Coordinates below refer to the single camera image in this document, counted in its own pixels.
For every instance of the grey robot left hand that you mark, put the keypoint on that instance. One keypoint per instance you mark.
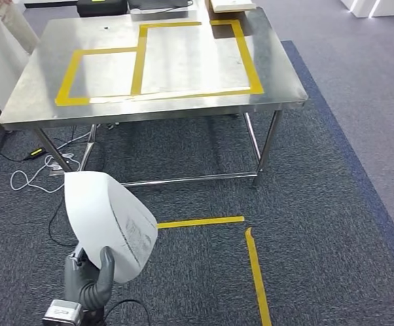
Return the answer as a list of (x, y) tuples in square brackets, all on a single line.
[(84, 288)]

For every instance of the white curved plastic part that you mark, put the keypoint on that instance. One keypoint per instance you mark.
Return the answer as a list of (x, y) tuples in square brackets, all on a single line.
[(105, 216)]

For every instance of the stainless steel workbench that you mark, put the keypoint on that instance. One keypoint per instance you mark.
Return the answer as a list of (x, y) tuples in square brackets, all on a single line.
[(278, 67)]

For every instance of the black power adapter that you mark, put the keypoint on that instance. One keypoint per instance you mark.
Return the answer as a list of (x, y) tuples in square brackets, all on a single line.
[(35, 153)]

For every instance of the straight yellow floor tape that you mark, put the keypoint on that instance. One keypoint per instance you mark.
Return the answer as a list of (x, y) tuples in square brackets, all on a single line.
[(200, 222)]

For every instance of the bent yellow floor tape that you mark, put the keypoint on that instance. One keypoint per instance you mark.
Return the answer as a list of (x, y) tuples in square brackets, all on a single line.
[(256, 274)]

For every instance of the person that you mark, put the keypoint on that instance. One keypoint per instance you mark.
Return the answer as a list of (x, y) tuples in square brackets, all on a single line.
[(20, 27)]

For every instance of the black carrying case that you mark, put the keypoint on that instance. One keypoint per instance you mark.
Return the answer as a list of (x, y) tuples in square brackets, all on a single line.
[(102, 8)]

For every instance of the grey docking box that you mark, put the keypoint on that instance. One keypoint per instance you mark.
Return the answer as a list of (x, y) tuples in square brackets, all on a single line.
[(163, 14)]

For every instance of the white flat board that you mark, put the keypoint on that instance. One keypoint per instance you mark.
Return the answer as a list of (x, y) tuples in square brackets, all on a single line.
[(232, 5)]

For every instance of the white display plinth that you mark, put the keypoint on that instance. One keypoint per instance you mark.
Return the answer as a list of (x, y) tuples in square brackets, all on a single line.
[(383, 6)]

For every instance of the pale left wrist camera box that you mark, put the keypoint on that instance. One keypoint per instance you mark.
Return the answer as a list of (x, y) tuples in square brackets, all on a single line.
[(63, 315)]

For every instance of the yellow tape frame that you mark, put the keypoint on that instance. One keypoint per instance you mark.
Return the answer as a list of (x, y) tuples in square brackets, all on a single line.
[(137, 67)]

